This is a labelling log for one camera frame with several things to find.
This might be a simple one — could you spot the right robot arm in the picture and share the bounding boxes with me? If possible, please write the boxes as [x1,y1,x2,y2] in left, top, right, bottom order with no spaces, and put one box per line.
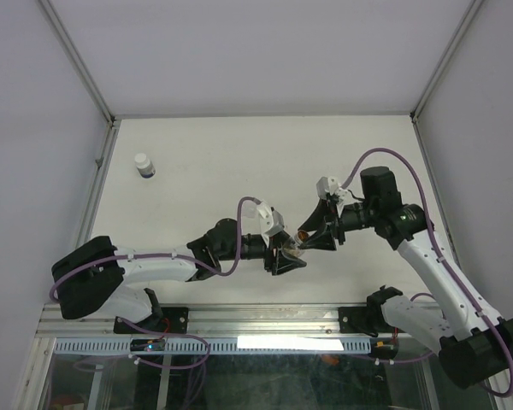
[300,167,513,389]

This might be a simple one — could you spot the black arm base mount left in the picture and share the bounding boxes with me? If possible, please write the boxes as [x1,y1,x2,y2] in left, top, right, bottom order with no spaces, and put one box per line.
[113,307,190,335]

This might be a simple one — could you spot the grey slotted cable duct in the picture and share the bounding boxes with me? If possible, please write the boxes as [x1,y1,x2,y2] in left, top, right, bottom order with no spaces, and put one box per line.
[54,336,371,356]

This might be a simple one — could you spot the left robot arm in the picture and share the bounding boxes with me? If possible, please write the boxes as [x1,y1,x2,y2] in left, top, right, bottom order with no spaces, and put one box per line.
[50,219,308,332]

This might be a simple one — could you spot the white cap pill bottle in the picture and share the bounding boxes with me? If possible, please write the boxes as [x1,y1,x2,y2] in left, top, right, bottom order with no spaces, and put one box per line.
[134,153,156,179]

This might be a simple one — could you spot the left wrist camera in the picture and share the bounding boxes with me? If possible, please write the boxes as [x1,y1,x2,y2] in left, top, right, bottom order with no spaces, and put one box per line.
[256,202,285,237]

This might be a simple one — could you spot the aluminium frame rail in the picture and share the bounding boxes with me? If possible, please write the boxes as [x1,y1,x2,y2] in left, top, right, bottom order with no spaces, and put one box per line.
[36,303,365,338]

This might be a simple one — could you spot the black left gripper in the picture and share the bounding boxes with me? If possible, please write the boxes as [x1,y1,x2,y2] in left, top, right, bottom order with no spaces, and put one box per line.
[218,231,306,274]

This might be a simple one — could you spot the clear bottle orange pills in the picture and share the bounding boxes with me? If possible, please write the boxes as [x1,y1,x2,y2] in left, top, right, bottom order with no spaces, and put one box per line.
[281,231,309,258]

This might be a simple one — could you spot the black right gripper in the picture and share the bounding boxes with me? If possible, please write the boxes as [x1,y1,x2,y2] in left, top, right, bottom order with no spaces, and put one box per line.
[297,198,377,252]

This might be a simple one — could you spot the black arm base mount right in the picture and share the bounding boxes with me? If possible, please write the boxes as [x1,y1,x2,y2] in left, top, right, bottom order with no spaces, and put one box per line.
[337,305,410,337]

